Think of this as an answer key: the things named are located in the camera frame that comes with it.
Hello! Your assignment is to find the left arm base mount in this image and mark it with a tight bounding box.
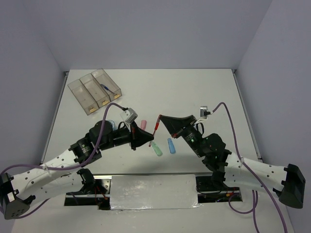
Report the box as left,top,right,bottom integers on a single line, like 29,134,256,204
64,168,112,211

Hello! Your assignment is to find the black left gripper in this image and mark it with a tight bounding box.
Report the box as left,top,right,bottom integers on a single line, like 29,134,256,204
99,119,153,150

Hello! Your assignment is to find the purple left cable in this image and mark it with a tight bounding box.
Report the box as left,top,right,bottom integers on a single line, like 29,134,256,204
0,103,128,219

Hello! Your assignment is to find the green correction tape case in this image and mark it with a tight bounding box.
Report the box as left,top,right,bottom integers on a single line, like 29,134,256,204
151,141,163,156

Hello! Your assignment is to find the red gel pen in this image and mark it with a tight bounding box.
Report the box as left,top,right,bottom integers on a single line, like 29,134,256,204
148,121,159,147

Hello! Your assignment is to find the blue correction tape case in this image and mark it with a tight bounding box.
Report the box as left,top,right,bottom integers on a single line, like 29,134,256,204
167,138,176,154

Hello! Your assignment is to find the clear three-compartment organizer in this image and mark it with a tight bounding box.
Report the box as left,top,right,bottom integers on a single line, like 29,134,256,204
68,68,122,115

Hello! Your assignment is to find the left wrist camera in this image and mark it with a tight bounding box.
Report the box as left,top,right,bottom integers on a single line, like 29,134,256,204
120,108,138,124

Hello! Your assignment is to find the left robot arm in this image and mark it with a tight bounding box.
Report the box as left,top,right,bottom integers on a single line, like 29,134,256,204
0,121,154,220

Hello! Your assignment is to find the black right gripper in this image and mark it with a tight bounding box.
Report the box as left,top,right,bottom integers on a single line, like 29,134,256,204
158,115,204,157

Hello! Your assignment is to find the blue gel pen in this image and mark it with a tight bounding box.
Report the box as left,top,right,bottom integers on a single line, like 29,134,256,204
100,84,114,93

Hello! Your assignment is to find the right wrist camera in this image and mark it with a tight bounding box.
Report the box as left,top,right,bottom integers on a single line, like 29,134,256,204
194,106,213,124

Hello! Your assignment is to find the blue ink jar left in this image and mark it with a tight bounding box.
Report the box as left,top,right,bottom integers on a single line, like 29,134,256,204
108,120,117,130

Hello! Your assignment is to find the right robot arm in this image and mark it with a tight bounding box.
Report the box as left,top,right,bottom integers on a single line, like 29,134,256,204
159,115,306,209

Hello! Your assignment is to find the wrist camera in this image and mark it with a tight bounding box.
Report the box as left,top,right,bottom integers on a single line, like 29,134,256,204
194,106,213,124
120,108,138,124

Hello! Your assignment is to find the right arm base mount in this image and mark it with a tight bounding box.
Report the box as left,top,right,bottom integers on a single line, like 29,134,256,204
194,171,242,204

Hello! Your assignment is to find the silver tape sheet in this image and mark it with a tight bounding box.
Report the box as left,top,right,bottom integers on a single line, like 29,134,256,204
110,174,200,210

